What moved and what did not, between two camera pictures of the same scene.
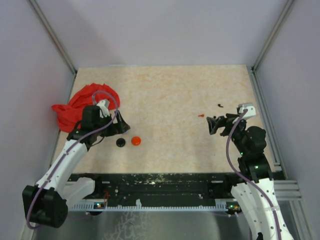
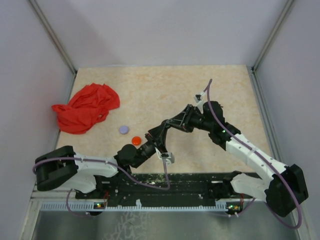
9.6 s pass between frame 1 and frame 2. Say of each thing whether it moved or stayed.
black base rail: stayed
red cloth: stayed
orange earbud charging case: stayed
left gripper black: moved
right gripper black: moved
